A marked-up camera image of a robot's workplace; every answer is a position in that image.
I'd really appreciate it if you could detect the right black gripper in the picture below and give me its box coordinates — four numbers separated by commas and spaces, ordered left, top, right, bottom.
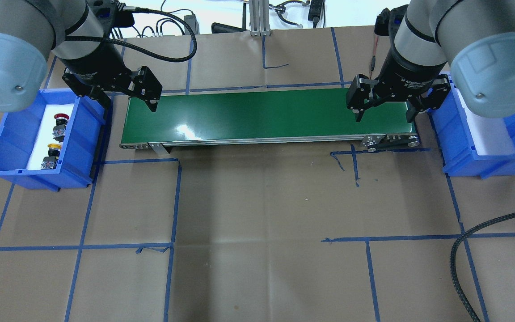
346, 53, 451, 123

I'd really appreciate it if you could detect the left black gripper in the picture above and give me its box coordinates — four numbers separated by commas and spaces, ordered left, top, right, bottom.
63, 42, 163, 123

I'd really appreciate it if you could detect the red mushroom push button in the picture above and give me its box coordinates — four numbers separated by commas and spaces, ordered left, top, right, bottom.
52, 113, 70, 143

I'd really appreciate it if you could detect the yellow mushroom push button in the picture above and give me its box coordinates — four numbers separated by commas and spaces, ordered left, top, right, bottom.
41, 143, 63, 170

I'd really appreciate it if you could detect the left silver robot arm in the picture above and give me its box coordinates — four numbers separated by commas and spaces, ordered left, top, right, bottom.
0, 0, 163, 113

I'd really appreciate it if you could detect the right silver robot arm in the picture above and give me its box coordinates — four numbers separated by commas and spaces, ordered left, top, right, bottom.
346, 0, 515, 123

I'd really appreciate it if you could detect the green conveyor belt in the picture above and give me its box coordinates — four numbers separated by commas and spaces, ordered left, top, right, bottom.
119, 88, 418, 149

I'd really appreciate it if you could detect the left blue plastic bin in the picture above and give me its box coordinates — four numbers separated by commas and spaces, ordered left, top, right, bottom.
0, 88, 105, 191

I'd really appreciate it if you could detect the blue plastic bin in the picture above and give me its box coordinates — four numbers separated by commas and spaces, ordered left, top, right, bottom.
0, 88, 105, 191
430, 85, 515, 179

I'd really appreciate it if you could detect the right blue plastic bin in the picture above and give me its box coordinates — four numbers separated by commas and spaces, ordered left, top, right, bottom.
430, 85, 515, 179

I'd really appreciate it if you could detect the white foam pad left bin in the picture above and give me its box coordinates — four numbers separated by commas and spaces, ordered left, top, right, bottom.
26, 103, 74, 170

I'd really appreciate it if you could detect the white foam pad bin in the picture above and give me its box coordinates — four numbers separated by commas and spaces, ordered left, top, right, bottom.
456, 89, 515, 156
26, 103, 74, 170

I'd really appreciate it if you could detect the white foam pad right bin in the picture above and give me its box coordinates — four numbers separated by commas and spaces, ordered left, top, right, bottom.
456, 89, 515, 156

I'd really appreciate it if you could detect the red black motor wire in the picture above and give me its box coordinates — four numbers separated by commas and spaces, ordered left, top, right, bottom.
369, 34, 379, 79

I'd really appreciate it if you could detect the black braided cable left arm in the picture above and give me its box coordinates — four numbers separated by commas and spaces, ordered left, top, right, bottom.
63, 7, 198, 63

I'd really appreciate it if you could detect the black braided cable right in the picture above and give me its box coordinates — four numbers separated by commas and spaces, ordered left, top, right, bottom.
450, 212, 515, 322

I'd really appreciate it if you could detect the aluminium frame post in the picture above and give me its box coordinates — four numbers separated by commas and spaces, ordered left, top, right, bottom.
249, 0, 270, 37

